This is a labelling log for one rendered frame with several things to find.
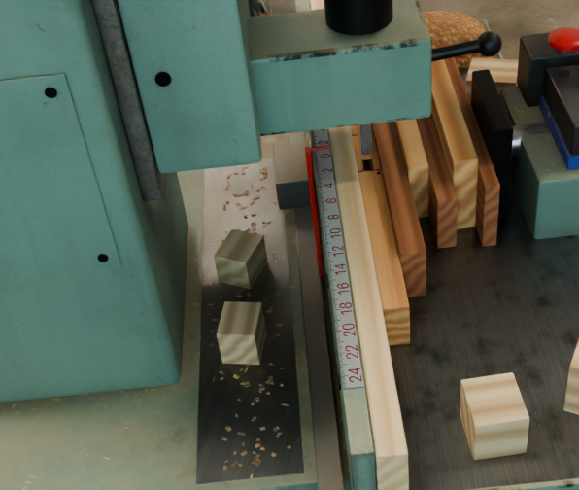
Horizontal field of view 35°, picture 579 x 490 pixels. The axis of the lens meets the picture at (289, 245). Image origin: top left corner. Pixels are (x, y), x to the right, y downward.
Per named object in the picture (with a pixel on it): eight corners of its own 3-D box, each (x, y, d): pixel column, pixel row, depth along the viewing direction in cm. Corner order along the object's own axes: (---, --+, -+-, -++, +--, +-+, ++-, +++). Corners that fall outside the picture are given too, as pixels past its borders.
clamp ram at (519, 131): (579, 210, 77) (592, 120, 72) (490, 220, 78) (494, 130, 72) (551, 147, 84) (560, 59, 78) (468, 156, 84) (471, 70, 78)
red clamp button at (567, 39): (590, 52, 75) (592, 40, 74) (553, 56, 75) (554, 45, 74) (579, 33, 77) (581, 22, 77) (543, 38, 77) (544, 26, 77)
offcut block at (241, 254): (250, 290, 89) (245, 262, 87) (218, 282, 91) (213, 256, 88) (267, 262, 92) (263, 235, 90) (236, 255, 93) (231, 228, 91)
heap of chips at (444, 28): (499, 63, 96) (500, 31, 94) (364, 79, 97) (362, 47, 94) (481, 21, 103) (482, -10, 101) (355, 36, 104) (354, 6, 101)
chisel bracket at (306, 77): (432, 134, 74) (432, 39, 68) (256, 154, 74) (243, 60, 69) (418, 85, 79) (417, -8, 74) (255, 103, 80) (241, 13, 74)
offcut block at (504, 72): (517, 91, 92) (519, 59, 90) (513, 115, 89) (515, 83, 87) (470, 88, 93) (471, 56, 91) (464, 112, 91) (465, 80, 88)
